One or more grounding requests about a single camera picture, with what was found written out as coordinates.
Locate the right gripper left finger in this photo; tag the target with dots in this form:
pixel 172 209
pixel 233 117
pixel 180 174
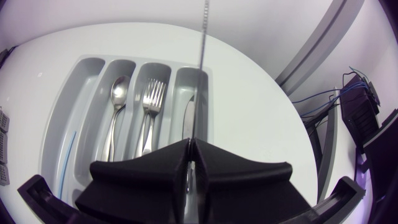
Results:
pixel 140 186

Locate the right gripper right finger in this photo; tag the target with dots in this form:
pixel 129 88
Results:
pixel 248 193

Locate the steel knife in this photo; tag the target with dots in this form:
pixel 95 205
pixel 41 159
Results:
pixel 187 119
pixel 202 53

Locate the grey cutlery tray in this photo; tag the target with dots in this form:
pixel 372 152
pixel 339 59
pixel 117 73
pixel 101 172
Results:
pixel 93 102

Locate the grey cutlery basket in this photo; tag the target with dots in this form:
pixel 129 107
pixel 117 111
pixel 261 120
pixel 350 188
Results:
pixel 3 143

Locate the pale blue plastic straw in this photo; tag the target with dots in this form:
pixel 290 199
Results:
pixel 66 158

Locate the steel fork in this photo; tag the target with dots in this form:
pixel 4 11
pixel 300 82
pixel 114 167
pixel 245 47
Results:
pixel 157 98
pixel 147 93

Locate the steel spoon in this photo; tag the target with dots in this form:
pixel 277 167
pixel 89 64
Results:
pixel 119 91

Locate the black electronics box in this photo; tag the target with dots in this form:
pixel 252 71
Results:
pixel 357 112

